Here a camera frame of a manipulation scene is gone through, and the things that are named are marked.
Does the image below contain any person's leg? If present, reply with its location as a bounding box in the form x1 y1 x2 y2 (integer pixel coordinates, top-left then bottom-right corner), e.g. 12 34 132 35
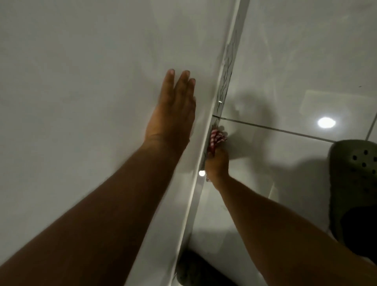
342 205 377 264

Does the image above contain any white baseboard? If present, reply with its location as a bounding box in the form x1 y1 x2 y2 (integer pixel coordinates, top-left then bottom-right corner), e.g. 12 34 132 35
169 0 251 286

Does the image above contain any person's right hand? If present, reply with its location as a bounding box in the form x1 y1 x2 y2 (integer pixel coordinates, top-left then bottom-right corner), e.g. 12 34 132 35
205 144 230 190

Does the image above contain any green clog shoe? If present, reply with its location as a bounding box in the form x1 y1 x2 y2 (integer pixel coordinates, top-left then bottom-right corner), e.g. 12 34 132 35
328 140 377 264

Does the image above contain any red white striped cloth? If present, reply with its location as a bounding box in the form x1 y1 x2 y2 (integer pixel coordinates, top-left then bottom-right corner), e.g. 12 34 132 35
206 128 228 157

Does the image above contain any person's right forearm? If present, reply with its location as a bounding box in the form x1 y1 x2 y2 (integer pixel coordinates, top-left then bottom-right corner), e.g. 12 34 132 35
211 174 377 286

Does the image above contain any person's left hand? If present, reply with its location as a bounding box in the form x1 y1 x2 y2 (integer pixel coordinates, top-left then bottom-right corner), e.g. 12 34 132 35
144 69 197 151

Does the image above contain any person's left forearm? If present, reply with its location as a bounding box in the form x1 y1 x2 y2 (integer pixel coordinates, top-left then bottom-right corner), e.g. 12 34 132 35
0 138 189 286

